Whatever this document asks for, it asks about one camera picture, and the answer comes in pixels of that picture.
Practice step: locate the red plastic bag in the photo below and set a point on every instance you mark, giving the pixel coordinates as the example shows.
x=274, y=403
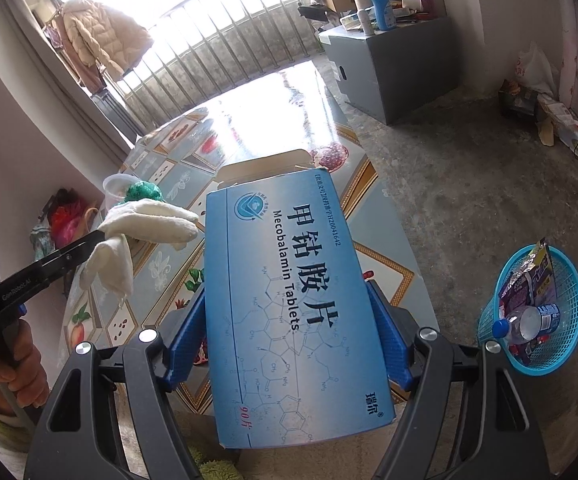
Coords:
x=66, y=217

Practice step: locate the dark foil packet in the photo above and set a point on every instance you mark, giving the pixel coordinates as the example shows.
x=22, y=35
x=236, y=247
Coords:
x=541, y=265

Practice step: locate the person's left hand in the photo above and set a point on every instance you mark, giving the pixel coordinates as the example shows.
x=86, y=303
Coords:
x=24, y=370

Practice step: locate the brown cardboard piece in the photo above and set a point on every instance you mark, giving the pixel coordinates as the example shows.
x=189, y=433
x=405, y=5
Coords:
x=545, y=132

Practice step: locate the grey cabinet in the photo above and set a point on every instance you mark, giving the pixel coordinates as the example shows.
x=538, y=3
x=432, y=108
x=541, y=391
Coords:
x=399, y=70

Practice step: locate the white cloth glove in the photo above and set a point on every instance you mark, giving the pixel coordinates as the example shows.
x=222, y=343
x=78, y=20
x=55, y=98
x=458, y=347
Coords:
x=144, y=222

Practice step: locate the blue spray bottle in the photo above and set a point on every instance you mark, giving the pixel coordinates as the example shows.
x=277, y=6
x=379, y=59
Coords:
x=383, y=10

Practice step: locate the beige padded coat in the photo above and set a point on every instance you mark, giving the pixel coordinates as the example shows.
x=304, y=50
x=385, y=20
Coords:
x=104, y=35

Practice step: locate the blue plastic mesh basket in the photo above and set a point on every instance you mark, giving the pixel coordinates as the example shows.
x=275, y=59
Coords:
x=564, y=310

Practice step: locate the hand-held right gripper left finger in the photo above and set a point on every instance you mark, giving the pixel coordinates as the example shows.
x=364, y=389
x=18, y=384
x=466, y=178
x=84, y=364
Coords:
x=189, y=330

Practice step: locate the white and red carton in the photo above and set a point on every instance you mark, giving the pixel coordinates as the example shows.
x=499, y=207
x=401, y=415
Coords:
x=554, y=107

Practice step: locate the small cardboard box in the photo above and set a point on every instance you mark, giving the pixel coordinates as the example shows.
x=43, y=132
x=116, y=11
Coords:
x=341, y=2

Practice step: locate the metal balcony railing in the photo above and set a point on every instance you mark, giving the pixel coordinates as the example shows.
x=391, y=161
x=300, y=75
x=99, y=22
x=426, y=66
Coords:
x=219, y=45

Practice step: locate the clear plastic cup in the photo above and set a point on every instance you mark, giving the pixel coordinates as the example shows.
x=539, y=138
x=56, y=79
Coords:
x=116, y=187

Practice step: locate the clear plastic bottle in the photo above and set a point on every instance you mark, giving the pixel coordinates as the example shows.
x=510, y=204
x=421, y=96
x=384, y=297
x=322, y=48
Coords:
x=529, y=322

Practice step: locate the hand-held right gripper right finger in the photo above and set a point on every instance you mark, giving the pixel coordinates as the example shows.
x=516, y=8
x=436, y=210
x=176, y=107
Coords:
x=389, y=340

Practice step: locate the printed tablecloth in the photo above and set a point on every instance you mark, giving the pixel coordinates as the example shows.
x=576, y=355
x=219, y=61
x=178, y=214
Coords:
x=269, y=125

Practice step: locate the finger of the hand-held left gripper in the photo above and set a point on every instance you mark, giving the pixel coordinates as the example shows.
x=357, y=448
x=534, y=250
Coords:
x=29, y=285

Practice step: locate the green fuzzy garment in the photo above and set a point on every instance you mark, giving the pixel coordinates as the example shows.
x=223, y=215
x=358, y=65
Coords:
x=214, y=471

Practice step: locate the dark snack bag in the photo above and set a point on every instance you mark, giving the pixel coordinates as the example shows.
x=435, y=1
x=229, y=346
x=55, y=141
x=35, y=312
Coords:
x=516, y=102

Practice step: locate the white plastic bag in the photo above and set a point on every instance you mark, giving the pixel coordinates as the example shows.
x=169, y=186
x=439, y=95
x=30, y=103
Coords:
x=534, y=70

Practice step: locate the green mesh ball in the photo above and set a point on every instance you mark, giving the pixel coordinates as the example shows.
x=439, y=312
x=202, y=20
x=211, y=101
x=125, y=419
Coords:
x=144, y=191

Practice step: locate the purple snack packet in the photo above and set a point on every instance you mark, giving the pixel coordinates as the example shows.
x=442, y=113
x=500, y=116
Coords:
x=516, y=290

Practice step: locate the blue medicine box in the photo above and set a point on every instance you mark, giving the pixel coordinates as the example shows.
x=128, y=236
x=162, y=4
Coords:
x=279, y=260

